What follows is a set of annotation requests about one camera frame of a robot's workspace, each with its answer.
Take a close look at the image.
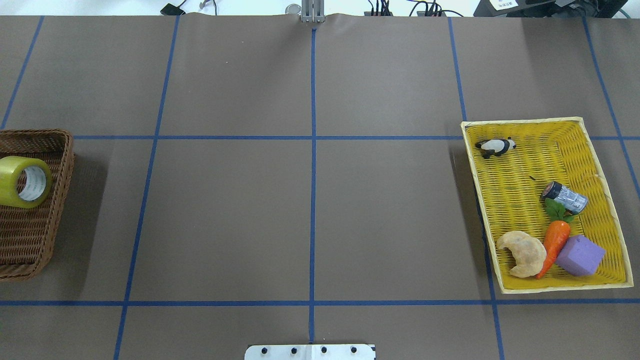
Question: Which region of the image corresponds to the orange toy carrot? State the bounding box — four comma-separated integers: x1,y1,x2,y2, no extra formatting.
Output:
535,198,575,280

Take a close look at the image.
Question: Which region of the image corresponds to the yellow tape roll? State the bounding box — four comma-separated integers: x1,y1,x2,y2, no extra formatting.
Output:
0,155,54,209

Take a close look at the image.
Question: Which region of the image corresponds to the toy panda figure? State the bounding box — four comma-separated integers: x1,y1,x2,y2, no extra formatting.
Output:
475,137,517,159

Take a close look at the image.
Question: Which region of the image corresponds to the purple foam block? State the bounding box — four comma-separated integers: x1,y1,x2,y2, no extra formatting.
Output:
555,234,606,277

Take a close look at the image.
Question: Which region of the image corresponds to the yellow woven basket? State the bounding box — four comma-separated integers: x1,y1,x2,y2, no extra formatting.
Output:
461,116,634,294

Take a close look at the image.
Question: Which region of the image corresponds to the toy croissant bread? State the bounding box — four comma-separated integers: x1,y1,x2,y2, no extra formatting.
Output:
496,230,547,278

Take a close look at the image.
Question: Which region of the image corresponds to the brown wicker basket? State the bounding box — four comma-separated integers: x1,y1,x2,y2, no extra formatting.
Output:
0,129,74,282

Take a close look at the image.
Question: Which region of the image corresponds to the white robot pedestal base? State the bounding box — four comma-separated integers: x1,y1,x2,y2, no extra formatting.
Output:
244,343,377,360

